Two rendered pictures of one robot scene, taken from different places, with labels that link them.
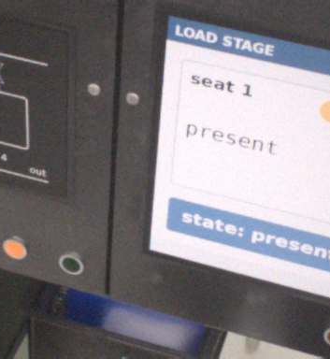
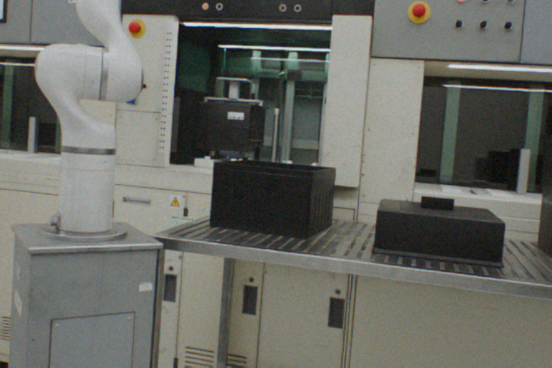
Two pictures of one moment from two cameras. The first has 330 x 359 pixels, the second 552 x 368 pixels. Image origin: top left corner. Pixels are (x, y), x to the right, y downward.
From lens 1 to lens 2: 1.71 m
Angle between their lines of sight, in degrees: 39
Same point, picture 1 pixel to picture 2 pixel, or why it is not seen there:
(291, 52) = not seen: outside the picture
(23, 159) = not seen: outside the picture
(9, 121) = not seen: outside the picture
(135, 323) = not seen: hidden behind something
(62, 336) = (209, 108)
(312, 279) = not seen: outside the picture
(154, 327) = not seen: hidden behind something
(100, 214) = not seen: outside the picture
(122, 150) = not seen: outside the picture
